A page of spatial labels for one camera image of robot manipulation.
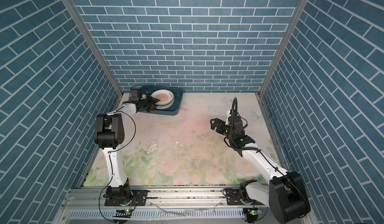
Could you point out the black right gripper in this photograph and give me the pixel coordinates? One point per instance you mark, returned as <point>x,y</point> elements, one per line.
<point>214,125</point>

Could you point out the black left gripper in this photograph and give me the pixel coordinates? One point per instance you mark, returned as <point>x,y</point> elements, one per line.
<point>151,101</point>

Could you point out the orange sunburst plate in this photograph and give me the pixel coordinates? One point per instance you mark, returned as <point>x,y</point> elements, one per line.
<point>164,97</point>

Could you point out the teal plastic bin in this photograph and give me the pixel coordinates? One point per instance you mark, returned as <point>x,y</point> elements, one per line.
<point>174,109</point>

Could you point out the green lettered rim plate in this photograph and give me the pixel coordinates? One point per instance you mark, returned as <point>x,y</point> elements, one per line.
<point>164,107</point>

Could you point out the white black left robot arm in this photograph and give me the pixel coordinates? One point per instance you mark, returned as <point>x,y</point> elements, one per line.
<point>109,134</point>

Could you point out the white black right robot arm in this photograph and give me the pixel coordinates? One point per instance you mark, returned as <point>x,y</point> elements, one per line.
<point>284,193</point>

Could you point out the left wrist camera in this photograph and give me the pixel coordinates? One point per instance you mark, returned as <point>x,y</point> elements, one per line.
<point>136,93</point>

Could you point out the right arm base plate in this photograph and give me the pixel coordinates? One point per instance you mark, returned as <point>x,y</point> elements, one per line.
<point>235,197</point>

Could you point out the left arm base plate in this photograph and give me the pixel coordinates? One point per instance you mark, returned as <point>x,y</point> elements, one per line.
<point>138,198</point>

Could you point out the aluminium mounting rail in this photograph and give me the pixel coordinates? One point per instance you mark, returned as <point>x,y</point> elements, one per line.
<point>164,204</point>

